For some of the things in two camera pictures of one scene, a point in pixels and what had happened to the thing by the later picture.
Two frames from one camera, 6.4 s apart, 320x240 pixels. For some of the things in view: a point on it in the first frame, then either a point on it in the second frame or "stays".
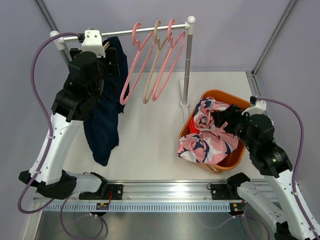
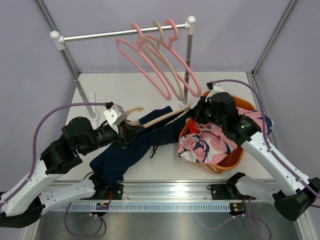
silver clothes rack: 58,42 stays
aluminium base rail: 153,195 stays
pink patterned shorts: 211,144 stays
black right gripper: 234,113 → 198,110
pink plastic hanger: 156,95 → 170,45
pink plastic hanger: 139,46 → 138,50
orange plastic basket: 235,159 stays
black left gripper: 111,68 → 124,132
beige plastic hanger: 160,45 → 157,44
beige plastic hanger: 106,45 → 182,111
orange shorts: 193,128 stays
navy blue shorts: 102,128 → 108,167
